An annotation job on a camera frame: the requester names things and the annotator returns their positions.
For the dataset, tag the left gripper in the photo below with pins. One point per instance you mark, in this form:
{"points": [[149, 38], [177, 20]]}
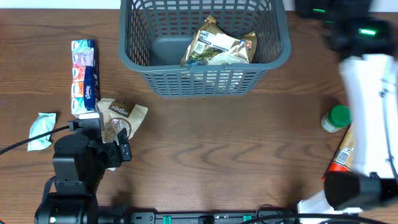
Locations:
{"points": [[118, 155]]}

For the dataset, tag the brown Pantree snack pouch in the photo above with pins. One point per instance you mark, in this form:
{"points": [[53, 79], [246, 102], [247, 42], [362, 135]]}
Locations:
{"points": [[119, 114]]}

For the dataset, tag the Kleenex tissue multipack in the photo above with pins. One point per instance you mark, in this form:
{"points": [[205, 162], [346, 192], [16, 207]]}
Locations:
{"points": [[85, 88]]}

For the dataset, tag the small teal tissue packet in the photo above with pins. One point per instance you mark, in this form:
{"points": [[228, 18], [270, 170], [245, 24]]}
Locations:
{"points": [[44, 123]]}

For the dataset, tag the grey plastic basket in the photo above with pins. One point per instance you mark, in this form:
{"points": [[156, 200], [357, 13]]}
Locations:
{"points": [[154, 36]]}

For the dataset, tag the gold coffee bag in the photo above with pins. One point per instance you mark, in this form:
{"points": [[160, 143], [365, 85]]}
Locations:
{"points": [[211, 46]]}

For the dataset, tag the green lid jar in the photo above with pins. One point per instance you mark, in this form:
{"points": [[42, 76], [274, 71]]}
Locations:
{"points": [[336, 119]]}

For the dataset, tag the orange pasta packet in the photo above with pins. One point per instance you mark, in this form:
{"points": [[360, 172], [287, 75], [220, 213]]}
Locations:
{"points": [[342, 159]]}

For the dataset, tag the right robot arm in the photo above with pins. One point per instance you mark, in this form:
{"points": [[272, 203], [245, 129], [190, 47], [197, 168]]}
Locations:
{"points": [[368, 69]]}

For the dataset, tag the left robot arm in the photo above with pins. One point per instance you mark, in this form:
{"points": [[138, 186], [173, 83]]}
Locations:
{"points": [[80, 160]]}

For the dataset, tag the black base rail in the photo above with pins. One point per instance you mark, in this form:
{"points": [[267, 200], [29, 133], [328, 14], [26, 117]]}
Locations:
{"points": [[221, 218]]}

